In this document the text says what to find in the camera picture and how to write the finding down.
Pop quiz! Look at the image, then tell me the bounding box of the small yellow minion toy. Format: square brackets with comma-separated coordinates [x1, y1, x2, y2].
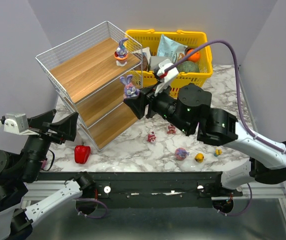
[214, 148, 222, 157]

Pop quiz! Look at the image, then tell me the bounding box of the red bell pepper toy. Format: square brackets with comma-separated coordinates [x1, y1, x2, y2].
[74, 144, 91, 165]

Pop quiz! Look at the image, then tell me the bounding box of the light blue snack bag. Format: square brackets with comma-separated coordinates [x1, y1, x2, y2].
[156, 34, 188, 63]

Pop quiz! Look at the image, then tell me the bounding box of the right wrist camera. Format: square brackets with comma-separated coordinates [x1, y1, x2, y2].
[154, 61, 179, 96]

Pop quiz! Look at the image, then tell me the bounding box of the white bottle black cap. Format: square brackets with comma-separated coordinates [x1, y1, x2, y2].
[65, 141, 78, 148]

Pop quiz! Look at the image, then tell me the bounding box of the purple bunny sundae toy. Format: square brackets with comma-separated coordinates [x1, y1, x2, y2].
[114, 37, 128, 67]

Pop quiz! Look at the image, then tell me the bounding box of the green melon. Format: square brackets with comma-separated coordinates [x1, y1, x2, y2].
[177, 60, 200, 74]

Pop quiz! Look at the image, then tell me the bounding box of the pink round toy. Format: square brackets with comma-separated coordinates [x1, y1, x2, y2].
[41, 160, 47, 170]

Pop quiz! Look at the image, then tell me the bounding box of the yellow plastic basket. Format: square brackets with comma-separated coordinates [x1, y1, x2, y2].
[125, 29, 213, 98]

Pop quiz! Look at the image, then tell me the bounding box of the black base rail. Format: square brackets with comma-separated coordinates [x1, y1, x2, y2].
[32, 169, 244, 209]

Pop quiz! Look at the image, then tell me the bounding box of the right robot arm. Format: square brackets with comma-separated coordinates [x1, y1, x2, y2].
[123, 83, 286, 190]

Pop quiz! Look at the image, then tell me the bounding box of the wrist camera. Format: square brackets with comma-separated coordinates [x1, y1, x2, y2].
[154, 61, 179, 96]
[3, 113, 38, 136]

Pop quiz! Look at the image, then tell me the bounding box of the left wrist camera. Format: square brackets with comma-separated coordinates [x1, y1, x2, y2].
[3, 113, 38, 136]

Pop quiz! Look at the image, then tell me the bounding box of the white wire wooden shelf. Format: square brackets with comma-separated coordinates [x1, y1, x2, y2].
[36, 21, 143, 150]

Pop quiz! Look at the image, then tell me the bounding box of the orange fruit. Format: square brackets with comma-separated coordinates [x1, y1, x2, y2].
[185, 48, 201, 63]

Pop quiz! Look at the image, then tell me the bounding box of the grey box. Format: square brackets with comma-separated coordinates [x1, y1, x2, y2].
[149, 56, 171, 71]

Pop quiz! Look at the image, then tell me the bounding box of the red bear toy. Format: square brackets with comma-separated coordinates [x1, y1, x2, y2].
[147, 131, 156, 143]

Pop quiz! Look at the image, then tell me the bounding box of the red strawberry cake toy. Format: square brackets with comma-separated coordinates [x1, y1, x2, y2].
[167, 124, 177, 135]

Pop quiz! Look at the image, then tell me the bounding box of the yellow duck toy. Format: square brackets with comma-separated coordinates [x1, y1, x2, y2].
[194, 153, 205, 163]

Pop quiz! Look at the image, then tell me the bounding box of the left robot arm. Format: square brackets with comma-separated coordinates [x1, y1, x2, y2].
[0, 109, 95, 240]

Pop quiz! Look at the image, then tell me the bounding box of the brown round container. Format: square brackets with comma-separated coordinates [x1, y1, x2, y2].
[142, 54, 149, 72]

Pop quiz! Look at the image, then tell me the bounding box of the purple pink donut toy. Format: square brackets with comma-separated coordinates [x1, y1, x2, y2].
[174, 147, 190, 161]

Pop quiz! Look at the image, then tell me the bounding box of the purple bunny donut toy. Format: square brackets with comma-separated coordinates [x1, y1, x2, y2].
[119, 74, 140, 99]

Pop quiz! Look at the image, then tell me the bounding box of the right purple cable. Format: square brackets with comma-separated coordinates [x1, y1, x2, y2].
[162, 38, 286, 217]

